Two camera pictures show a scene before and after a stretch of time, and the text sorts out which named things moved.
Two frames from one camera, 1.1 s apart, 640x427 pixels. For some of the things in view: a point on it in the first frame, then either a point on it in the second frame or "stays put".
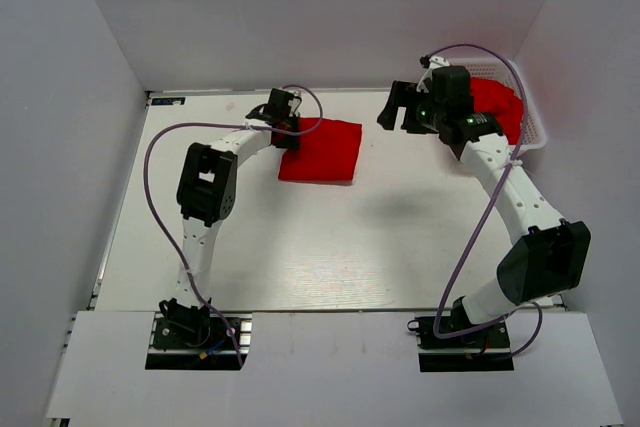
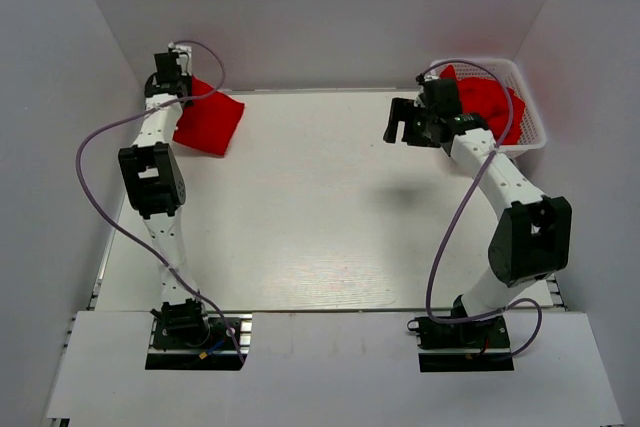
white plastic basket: [535, 134] stays put
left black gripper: [291, 142] → [188, 80]
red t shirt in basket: [503, 103] stays put
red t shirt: [330, 153] → [210, 122]
